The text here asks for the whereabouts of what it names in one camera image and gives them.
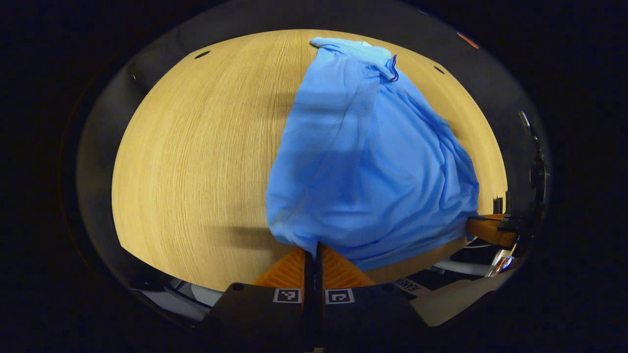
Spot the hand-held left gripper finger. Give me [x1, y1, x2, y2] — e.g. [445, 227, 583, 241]
[315, 243, 433, 353]
[202, 248, 315, 353]

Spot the light blue T-shirt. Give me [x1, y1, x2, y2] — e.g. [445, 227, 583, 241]
[266, 37, 480, 271]

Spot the white curved bar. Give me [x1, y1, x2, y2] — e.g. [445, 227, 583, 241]
[431, 259, 495, 277]

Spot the person's black printed garment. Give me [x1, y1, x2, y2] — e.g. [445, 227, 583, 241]
[373, 267, 474, 301]

